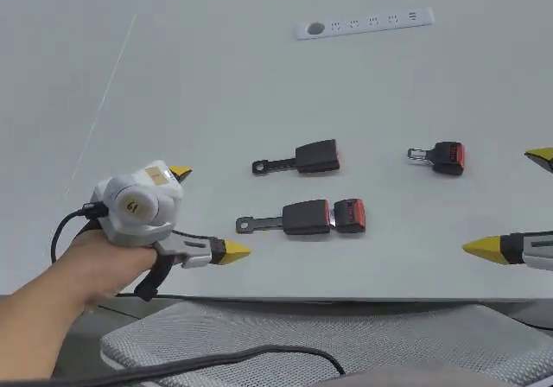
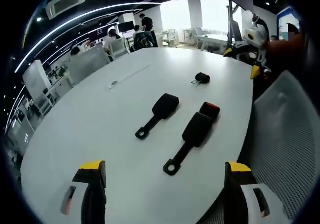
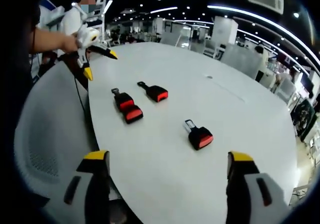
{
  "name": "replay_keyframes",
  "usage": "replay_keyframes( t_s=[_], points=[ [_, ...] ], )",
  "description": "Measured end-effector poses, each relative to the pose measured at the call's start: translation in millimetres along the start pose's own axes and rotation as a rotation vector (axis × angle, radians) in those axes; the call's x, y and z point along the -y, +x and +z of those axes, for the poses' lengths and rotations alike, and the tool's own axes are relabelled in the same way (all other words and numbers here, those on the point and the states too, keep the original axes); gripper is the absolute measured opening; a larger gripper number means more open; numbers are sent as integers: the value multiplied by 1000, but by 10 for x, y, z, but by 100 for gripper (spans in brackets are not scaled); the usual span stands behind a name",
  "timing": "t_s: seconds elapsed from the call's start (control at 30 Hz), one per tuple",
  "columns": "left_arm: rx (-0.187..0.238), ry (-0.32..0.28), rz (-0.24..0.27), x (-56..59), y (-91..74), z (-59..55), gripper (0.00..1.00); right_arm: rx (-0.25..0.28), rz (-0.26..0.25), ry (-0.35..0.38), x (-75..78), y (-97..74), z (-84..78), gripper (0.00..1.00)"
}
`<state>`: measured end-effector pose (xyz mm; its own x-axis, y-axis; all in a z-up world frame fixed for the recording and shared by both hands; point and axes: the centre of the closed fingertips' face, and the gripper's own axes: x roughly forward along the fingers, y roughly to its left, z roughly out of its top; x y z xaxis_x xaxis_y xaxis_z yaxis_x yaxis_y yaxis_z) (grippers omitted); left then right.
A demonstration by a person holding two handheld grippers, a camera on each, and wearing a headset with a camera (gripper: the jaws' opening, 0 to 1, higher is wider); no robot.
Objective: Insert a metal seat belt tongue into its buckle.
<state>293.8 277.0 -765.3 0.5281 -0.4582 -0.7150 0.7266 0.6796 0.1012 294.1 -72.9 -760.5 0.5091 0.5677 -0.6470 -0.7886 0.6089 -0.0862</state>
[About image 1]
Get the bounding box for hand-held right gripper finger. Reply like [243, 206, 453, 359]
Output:
[461, 230, 553, 272]
[523, 146, 553, 174]

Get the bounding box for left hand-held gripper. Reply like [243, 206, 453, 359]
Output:
[90, 159, 252, 302]

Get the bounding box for black seat belt buckle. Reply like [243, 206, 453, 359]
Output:
[235, 199, 334, 238]
[251, 138, 341, 178]

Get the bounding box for person's left forearm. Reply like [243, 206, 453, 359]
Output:
[0, 257, 87, 387]

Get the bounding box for person's left hand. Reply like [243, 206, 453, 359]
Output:
[55, 230, 157, 315]

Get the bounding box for grey mesh chair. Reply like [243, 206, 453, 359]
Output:
[99, 299, 553, 387]

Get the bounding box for white power strip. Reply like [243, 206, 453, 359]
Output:
[295, 7, 435, 41]

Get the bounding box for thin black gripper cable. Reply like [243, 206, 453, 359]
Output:
[50, 202, 108, 268]

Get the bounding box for thick black cable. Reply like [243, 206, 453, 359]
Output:
[46, 345, 347, 387]

